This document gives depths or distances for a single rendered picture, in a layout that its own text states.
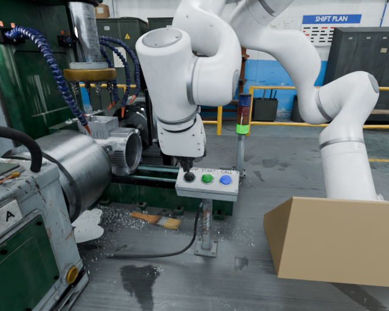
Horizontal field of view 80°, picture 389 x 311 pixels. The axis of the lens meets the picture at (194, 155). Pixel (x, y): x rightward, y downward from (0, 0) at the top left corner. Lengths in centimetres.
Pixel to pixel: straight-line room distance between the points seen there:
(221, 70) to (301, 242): 49
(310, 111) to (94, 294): 85
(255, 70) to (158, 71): 561
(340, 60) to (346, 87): 512
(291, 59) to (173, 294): 74
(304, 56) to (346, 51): 521
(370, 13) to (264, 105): 279
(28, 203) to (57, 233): 11
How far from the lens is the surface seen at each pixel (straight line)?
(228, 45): 40
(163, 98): 39
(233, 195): 63
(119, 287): 74
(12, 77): 99
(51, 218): 60
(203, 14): 49
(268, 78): 602
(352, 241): 73
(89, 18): 96
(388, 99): 658
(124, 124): 120
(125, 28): 426
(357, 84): 85
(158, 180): 92
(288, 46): 78
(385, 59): 638
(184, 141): 49
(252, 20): 76
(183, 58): 37
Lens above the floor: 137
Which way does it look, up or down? 23 degrees down
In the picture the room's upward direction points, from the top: straight up
